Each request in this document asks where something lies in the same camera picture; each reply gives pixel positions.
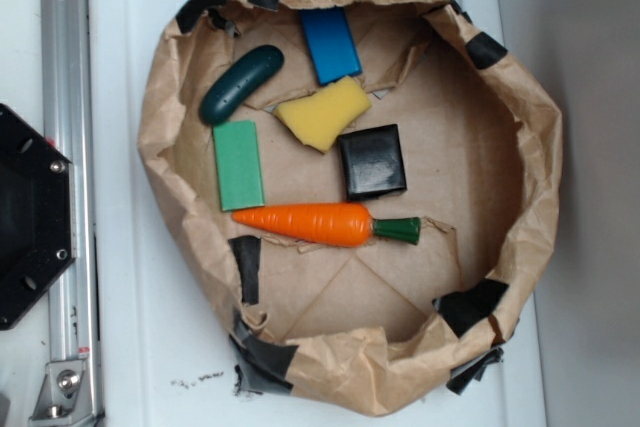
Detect blue rectangular block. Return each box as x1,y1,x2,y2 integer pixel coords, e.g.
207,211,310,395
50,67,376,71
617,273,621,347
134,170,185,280
299,7,362,85

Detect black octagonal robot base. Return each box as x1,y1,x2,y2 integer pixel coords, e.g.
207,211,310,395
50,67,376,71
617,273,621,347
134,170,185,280
0,104,74,331

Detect black square block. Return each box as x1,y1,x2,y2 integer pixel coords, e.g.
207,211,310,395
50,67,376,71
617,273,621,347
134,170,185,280
337,124,407,202

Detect green rectangular block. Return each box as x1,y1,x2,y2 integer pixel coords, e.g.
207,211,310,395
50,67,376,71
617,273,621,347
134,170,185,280
213,120,265,212

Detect orange toy carrot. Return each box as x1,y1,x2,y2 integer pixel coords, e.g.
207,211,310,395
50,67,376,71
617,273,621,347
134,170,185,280
231,203,421,247

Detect yellow sponge piece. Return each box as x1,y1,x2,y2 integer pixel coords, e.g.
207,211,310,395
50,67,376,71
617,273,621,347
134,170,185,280
273,76,372,153

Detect dark green toy cucumber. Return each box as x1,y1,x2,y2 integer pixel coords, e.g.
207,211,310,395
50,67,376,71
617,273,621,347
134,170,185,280
199,45,284,126

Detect aluminium extrusion rail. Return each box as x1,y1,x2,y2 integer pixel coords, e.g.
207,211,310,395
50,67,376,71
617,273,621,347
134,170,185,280
41,0,105,426

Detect metal corner bracket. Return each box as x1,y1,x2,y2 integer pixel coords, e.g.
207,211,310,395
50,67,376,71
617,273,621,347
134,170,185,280
28,359,94,426

